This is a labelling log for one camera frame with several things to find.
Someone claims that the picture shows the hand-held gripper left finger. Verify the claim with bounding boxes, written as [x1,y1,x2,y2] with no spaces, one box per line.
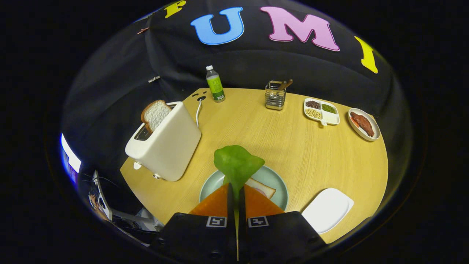
[149,183,239,263]

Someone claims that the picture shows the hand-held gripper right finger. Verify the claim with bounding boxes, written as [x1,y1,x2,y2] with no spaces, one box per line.
[238,184,327,263]

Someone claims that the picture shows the green lettuce leaf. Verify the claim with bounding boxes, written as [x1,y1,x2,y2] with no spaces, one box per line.
[214,145,266,200]

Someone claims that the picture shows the toast bread slice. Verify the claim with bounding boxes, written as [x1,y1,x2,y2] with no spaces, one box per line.
[141,99,173,133]

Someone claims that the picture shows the bread slice with ham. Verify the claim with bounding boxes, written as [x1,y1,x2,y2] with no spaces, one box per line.
[245,177,276,200]

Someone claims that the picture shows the pale teal round plate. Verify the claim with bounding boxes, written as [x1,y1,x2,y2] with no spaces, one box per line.
[199,165,289,211]

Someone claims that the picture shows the white square plate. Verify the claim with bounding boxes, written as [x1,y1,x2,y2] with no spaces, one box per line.
[301,188,355,235]

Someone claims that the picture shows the white toaster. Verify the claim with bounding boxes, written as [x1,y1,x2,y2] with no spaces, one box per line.
[125,102,202,182]

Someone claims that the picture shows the clear bottle with green label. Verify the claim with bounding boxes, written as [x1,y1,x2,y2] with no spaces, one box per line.
[205,65,226,103]

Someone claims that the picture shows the white divided dish with beans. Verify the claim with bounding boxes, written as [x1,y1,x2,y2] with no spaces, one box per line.
[303,98,340,127]

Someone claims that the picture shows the black backdrop cloth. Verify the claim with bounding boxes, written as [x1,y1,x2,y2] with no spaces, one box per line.
[60,0,413,206]

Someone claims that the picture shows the red meat slices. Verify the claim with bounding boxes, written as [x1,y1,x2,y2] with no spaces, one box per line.
[350,112,375,138]

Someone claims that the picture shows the white round plate with meat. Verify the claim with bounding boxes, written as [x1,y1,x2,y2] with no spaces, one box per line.
[347,108,381,142]

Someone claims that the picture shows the white power cable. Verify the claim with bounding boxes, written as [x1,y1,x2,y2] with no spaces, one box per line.
[195,96,206,128]

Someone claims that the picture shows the metal wire utensil holder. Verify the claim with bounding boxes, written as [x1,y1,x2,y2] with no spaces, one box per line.
[265,80,287,111]

